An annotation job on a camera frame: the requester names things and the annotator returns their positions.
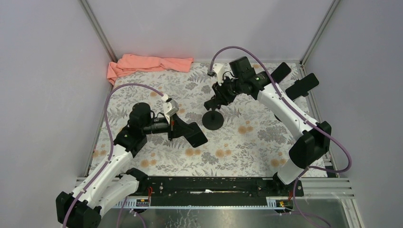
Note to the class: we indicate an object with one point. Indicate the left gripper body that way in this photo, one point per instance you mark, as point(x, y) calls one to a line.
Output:
point(173, 129)

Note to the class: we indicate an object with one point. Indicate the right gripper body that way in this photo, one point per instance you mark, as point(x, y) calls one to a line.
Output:
point(228, 90)

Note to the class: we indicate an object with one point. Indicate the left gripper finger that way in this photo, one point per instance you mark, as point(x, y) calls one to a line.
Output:
point(177, 133)
point(181, 126)

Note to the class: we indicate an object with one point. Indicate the black round-base stand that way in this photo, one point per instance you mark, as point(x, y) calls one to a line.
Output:
point(212, 119)

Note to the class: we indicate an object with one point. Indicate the black phone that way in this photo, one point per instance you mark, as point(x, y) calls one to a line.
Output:
point(195, 137)
point(302, 87)

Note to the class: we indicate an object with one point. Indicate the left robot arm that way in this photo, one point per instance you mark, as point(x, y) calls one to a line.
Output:
point(87, 203)

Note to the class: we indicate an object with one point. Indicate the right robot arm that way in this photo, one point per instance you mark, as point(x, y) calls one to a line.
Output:
point(311, 137)

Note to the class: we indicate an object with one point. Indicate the pink cloth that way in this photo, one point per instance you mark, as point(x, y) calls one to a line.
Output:
point(130, 63)

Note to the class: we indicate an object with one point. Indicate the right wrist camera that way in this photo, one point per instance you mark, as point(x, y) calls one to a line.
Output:
point(217, 70)

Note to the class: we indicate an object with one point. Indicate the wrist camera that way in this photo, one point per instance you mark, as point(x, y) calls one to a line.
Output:
point(217, 70)
point(170, 107)

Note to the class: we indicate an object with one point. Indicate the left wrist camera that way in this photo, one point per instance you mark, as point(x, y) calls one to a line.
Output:
point(170, 107)

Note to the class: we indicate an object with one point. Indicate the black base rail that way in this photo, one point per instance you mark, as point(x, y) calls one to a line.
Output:
point(208, 199)

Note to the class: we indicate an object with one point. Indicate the aluminium frame profile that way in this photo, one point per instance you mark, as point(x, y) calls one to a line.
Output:
point(317, 188)

